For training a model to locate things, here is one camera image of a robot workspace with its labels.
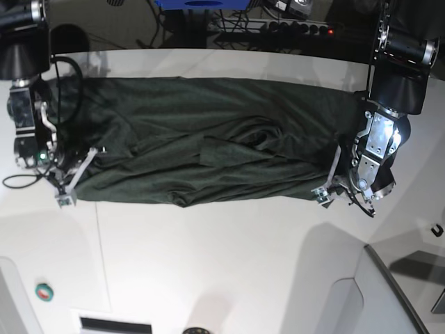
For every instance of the grey monitor frame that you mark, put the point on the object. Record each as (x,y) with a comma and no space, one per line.
(408,308)

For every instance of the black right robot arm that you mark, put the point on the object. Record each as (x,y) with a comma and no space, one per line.
(41,100)

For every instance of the green red emergency button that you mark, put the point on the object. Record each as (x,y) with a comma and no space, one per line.
(44,292)

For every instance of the white power strip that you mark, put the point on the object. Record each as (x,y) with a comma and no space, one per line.
(272,26)

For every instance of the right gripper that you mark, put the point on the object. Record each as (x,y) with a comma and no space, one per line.
(66,171)

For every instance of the black u-shaped hook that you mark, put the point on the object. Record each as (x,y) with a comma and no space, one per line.
(437,230)

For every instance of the dark green t-shirt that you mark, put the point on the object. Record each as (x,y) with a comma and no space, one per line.
(193,141)

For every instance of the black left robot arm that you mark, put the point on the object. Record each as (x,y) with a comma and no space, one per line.
(405,47)

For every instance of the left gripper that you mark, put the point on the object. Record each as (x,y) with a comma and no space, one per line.
(338,182)

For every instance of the black round knob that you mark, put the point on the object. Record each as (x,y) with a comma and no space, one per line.
(196,330)

